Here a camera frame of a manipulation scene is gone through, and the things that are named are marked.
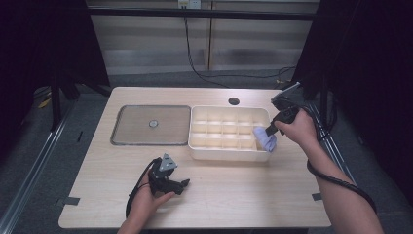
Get lavender sock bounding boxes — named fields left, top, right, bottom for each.
left=252, top=126, right=278, bottom=153

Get dark curtain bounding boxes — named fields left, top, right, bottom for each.
left=293, top=0, right=413, bottom=196
left=0, top=0, right=110, bottom=154

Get black horizontal frame bar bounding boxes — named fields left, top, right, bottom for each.
left=87, top=8, right=320, bottom=21

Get white divided storage box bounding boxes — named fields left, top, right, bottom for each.
left=187, top=105, right=274, bottom=163

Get black wall cable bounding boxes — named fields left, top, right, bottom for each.
left=183, top=17, right=297, bottom=90

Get hand-held gripper black cable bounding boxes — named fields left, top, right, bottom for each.
left=125, top=157, right=163, bottom=218
left=298, top=102, right=379, bottom=215

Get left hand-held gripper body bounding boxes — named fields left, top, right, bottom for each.
left=148, top=153, right=183, bottom=198

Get black metal stand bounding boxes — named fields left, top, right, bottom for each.
left=48, top=74, right=81, bottom=133
left=282, top=74, right=339, bottom=131

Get left hand-held gripper black cable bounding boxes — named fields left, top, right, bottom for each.
left=125, top=157, right=163, bottom=218

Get person's left hand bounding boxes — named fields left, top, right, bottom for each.
left=128, top=172, right=176, bottom=225

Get right hand-held gripper black cable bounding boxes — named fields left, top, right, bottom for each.
left=298, top=102, right=379, bottom=215

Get person's right hand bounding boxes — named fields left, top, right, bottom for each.
left=279, top=108, right=321, bottom=151

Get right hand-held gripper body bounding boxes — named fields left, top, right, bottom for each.
left=270, top=81, right=303, bottom=127

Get black floor cables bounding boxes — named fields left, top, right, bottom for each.
left=311, top=94, right=339, bottom=154

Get clear flat box lid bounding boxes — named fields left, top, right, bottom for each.
left=109, top=104, right=192, bottom=146

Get white wall power outlet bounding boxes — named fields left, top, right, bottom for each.
left=177, top=0, right=203, bottom=10

